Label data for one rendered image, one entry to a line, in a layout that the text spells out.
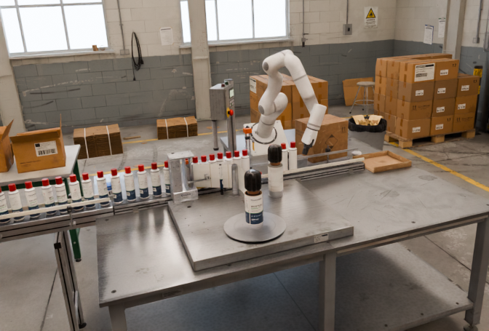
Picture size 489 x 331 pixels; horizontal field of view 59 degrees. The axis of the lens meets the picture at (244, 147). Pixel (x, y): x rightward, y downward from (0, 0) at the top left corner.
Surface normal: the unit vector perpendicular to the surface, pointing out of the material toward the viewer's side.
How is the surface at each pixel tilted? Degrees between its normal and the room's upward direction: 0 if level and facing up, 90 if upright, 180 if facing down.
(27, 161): 90
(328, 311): 90
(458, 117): 89
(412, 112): 90
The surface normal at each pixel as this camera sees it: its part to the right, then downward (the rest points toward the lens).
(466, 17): -0.97, 0.12
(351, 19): 0.26, 0.29
